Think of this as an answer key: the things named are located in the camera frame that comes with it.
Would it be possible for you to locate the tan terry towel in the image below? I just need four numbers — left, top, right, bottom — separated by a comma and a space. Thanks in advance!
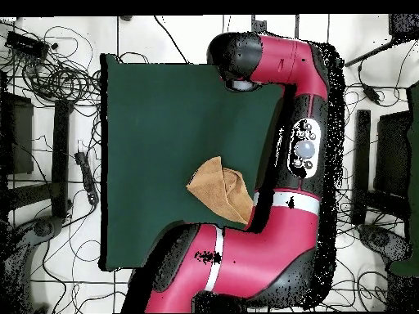
185, 155, 255, 226

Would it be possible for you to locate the dark flat box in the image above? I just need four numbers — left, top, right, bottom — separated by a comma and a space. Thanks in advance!
0, 92, 34, 176
372, 110, 413, 197

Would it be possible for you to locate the dark green table cloth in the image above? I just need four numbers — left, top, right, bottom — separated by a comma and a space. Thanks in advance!
99, 53, 286, 273

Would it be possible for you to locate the black power strip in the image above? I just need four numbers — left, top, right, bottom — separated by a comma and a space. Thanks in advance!
74, 150, 100, 206

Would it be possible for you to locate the black upright bar stand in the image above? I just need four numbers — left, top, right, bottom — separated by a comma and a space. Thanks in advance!
351, 109, 372, 227
50, 99, 74, 220

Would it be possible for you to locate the grey curved base foot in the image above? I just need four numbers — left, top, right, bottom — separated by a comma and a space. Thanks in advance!
0, 215, 65, 313
356, 223, 413, 262

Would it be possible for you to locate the dark grey power adapter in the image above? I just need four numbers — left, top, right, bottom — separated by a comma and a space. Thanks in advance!
361, 84, 382, 105

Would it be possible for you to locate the dark tripod rod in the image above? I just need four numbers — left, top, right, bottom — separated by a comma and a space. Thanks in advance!
343, 13, 419, 68

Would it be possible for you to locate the black electronics box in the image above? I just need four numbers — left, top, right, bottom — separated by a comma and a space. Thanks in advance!
4, 29, 50, 60

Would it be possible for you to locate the tangle of black cables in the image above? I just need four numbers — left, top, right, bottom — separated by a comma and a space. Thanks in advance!
0, 19, 102, 109

